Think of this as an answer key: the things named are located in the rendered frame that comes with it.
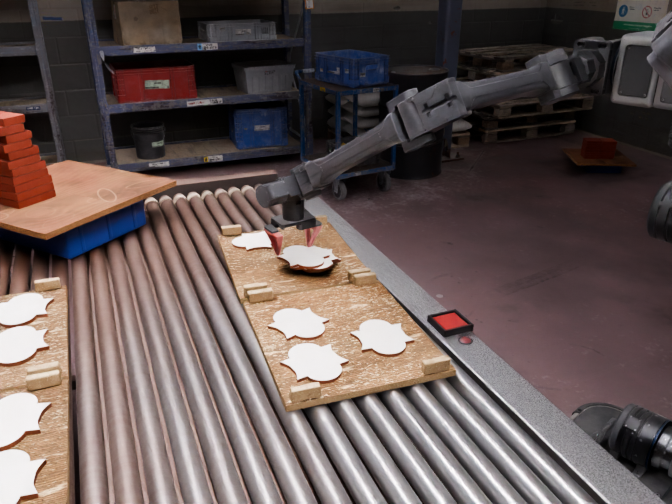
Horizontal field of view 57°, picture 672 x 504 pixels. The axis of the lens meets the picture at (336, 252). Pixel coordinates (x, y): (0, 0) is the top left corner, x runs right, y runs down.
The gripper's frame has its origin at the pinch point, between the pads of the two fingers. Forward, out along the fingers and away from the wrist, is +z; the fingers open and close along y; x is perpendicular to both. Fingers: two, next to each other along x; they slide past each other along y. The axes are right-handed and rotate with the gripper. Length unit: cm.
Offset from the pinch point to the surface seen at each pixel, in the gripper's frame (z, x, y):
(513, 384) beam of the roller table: 5, -68, 10
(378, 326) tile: 2.5, -39.5, -1.9
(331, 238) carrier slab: 4.3, 8.2, 17.7
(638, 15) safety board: -26, 233, 527
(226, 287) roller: 6.1, 0.3, -19.8
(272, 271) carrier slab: 4.3, -1.2, -7.2
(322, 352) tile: 2.6, -41.1, -17.5
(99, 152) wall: 100, 460, 60
